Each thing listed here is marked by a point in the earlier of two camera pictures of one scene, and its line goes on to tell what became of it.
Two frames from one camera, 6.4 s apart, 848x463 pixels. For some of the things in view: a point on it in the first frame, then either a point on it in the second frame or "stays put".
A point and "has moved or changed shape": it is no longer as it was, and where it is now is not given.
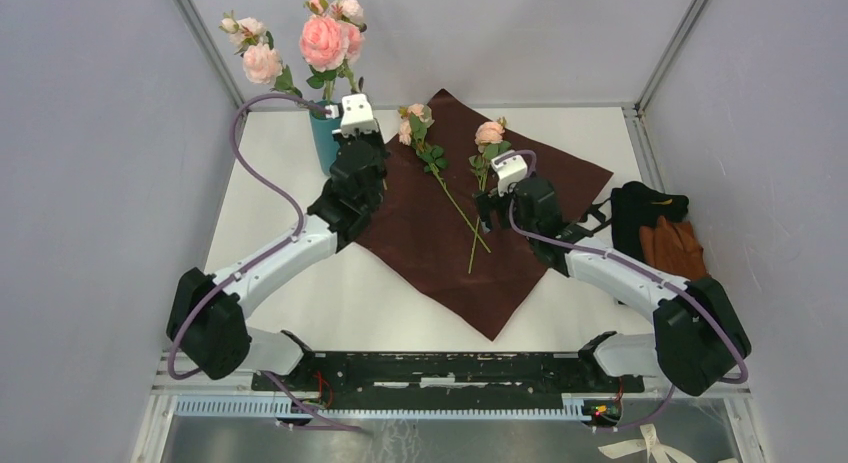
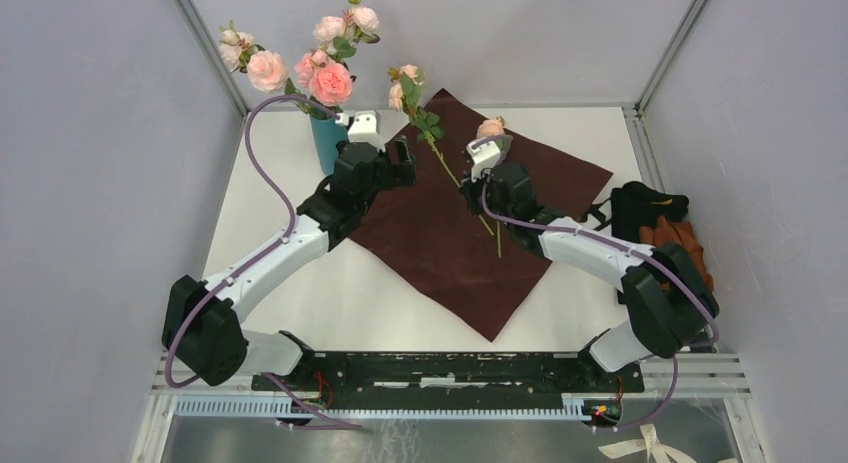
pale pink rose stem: x=413 y=122 → x=404 y=95
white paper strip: x=651 y=442 stays put
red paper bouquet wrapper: x=427 y=229 stays put
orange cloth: x=672 y=247 stays put
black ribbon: x=594 y=210 stays put
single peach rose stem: x=489 y=138 has moved or changed shape
